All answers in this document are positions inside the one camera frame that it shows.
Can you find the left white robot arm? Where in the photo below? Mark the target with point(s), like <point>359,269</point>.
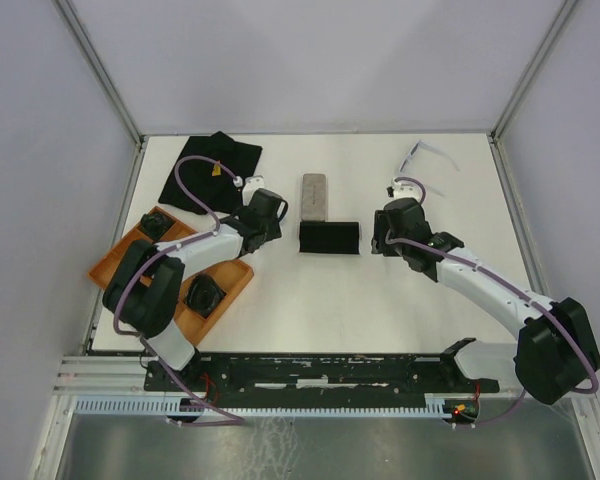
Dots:
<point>144,290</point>

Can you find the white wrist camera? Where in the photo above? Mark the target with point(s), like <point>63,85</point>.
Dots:
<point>247,187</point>
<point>406,187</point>

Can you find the black round item in tray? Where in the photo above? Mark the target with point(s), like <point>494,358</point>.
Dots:
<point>204,295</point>

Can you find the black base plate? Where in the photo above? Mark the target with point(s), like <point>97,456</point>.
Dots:
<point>297,380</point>

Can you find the black item in tray rear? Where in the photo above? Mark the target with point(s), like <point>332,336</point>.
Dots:
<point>155,224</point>

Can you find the aluminium frame post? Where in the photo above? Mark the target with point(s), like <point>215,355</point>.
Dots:
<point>69,14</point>
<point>534,67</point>

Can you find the left aluminium frame post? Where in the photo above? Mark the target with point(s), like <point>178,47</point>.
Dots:
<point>69,14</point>

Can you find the black folded cloth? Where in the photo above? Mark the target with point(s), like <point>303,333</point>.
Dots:
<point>209,183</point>

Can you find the lavender sunglasses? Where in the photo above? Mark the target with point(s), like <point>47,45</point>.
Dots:
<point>423,152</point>

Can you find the right aluminium frame post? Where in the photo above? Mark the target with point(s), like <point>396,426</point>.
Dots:
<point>534,67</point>

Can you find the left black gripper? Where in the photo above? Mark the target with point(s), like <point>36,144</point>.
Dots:
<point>273,230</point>

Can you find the black rectangular case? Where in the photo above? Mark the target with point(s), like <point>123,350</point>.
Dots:
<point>322,237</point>

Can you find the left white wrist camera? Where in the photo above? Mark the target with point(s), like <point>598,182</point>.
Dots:
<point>247,187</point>

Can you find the grey glasses case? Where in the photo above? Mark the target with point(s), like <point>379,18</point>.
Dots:
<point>314,198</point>

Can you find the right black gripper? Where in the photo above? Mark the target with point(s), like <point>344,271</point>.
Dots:
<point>378,242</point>

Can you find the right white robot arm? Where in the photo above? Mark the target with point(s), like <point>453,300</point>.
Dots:
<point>556,349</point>

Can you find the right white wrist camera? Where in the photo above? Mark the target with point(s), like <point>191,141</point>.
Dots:
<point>406,187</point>

